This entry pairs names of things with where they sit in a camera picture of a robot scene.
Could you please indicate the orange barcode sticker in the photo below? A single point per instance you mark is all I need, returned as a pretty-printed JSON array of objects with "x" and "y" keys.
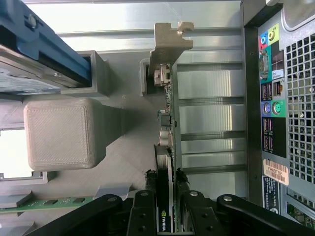
[{"x": 275, "y": 172}]

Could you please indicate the green RAM stick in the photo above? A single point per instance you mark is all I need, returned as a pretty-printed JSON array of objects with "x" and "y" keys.
[{"x": 49, "y": 202}]

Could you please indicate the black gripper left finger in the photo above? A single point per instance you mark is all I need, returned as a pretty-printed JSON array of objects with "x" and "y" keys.
[{"x": 142, "y": 216}]

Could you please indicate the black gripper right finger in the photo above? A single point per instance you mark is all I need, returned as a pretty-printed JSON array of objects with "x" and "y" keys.
[{"x": 197, "y": 216}]

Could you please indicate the grey printed parts rack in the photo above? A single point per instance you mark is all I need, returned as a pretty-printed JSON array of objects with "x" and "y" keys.
[{"x": 61, "y": 132}]

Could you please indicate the hard disk with blue caddy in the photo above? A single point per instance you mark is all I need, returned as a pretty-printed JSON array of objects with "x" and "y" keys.
[{"x": 56, "y": 49}]

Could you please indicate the open dark PC case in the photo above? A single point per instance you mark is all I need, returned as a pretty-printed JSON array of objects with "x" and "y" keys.
[{"x": 251, "y": 98}]

